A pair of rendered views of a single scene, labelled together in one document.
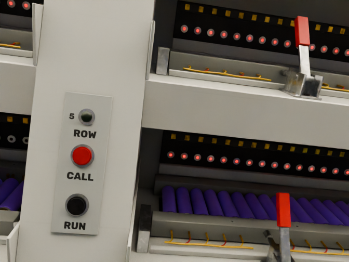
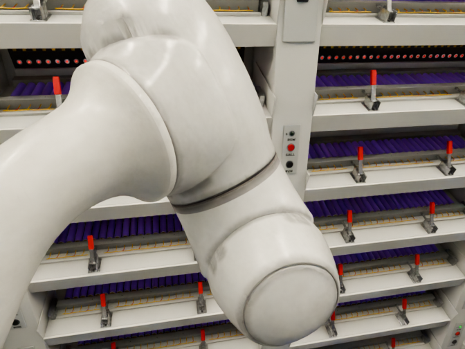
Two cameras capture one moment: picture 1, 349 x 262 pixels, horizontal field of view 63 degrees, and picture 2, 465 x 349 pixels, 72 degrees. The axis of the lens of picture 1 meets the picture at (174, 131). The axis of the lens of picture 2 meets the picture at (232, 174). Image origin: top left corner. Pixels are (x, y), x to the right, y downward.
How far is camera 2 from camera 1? 0.58 m
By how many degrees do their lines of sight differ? 25
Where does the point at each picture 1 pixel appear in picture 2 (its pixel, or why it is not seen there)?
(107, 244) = (299, 175)
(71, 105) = (286, 130)
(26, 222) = not seen: hidden behind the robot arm
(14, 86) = not seen: hidden behind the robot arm
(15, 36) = not seen: hidden behind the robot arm
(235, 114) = (344, 122)
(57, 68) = (280, 117)
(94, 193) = (295, 159)
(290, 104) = (366, 115)
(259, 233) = (349, 162)
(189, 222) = (320, 162)
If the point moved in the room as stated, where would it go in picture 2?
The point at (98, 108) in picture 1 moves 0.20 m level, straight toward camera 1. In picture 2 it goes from (295, 129) to (352, 159)
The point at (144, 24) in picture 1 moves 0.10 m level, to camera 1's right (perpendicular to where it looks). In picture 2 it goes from (311, 94) to (355, 93)
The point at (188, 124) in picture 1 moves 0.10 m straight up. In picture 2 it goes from (326, 128) to (331, 85)
